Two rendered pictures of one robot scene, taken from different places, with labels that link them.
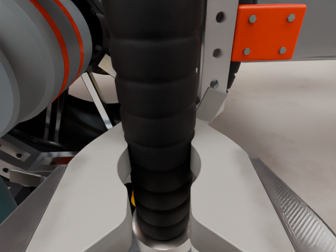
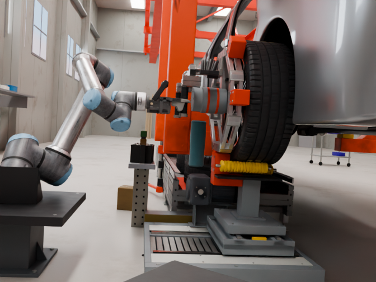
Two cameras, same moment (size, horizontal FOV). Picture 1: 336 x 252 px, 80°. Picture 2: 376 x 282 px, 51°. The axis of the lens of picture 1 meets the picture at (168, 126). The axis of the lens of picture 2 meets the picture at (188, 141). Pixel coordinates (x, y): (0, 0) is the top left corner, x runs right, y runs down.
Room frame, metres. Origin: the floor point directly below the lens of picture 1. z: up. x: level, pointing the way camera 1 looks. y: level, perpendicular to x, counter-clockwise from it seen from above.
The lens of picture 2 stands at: (-0.07, -1.93, 0.70)
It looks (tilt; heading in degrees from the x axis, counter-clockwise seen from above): 2 degrees down; 84
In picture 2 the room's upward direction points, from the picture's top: 3 degrees clockwise
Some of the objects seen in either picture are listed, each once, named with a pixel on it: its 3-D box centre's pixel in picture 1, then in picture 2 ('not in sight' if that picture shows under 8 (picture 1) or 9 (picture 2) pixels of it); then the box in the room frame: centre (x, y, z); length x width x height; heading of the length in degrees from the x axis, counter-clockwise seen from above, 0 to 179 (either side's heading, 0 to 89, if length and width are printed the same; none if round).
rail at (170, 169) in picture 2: not in sight; (167, 168); (0.12, 1.94, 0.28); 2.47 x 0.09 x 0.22; 91
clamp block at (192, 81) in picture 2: not in sight; (191, 80); (0.12, 0.00, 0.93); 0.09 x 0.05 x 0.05; 1
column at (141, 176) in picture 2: not in sight; (140, 195); (-0.11, 0.78, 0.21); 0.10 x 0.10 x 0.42; 1
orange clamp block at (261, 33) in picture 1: (256, 31); (239, 97); (0.33, -0.14, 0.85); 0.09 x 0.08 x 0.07; 91
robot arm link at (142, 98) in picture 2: not in sight; (142, 101); (-0.12, 0.00, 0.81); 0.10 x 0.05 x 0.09; 91
